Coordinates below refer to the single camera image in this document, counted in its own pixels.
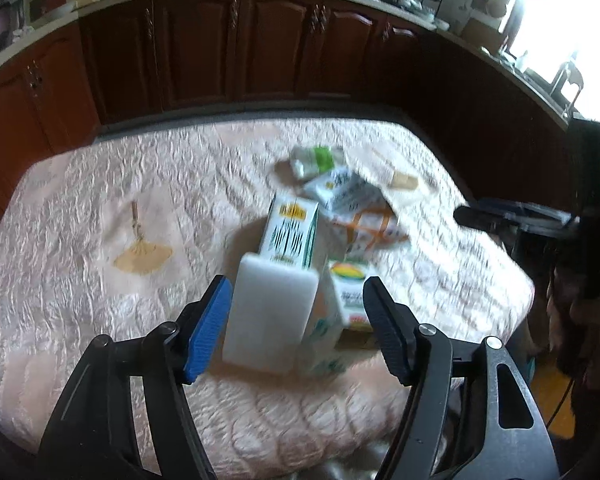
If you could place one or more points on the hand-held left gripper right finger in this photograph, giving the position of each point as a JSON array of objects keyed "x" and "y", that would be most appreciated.
[{"x": 385, "y": 330}]

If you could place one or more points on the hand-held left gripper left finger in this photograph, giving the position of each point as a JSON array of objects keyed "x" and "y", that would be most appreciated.
[{"x": 207, "y": 325}]

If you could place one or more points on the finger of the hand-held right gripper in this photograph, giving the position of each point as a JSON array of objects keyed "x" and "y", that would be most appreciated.
[
  {"x": 515, "y": 206},
  {"x": 500, "y": 221}
]

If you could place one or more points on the yellow green printed carton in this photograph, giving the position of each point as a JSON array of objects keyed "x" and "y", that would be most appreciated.
[{"x": 340, "y": 300}]

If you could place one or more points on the white foam block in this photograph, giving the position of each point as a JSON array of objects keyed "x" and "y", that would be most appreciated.
[{"x": 270, "y": 310}]

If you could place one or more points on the orange patterned white packet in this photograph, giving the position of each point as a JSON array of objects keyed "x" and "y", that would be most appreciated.
[{"x": 365, "y": 230}]

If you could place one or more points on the beige wooden stick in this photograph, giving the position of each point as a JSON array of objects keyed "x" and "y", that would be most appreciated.
[{"x": 405, "y": 181}]

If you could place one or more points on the tall green white carton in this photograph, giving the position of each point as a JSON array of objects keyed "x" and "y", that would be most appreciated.
[{"x": 290, "y": 230}]

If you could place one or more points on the white green plastic packet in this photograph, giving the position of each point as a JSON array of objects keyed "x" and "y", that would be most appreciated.
[{"x": 345, "y": 190}]

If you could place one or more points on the green white wrapper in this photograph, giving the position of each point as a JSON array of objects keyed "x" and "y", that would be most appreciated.
[{"x": 315, "y": 160}]

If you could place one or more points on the person's right hand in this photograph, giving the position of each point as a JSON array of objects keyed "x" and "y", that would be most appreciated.
[{"x": 577, "y": 340}]

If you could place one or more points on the sink faucet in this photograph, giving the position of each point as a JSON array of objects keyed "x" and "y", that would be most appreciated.
[{"x": 567, "y": 82}]

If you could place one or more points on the wooden cutting board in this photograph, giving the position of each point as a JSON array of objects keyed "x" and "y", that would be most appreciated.
[{"x": 482, "y": 35}]

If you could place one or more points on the window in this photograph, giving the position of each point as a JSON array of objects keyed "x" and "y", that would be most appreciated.
[{"x": 565, "y": 10}]

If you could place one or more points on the small white bowl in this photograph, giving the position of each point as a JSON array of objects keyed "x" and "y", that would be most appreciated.
[{"x": 441, "y": 24}]

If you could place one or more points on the wooden lower cabinets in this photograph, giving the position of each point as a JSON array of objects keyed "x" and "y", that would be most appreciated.
[{"x": 195, "y": 50}]

